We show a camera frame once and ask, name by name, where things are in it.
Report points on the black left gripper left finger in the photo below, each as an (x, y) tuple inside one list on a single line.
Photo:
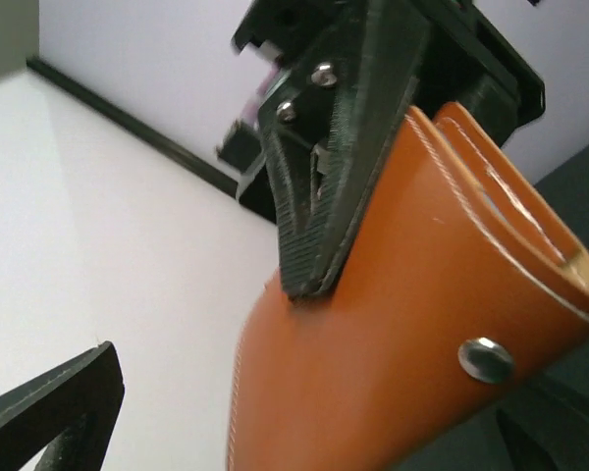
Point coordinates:
[(67, 414)]

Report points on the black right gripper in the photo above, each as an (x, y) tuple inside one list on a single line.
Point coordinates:
[(346, 73)]

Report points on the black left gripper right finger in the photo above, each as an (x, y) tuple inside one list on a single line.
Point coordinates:
[(545, 431)]

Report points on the brown leather card holder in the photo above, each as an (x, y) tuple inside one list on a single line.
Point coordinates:
[(461, 283)]

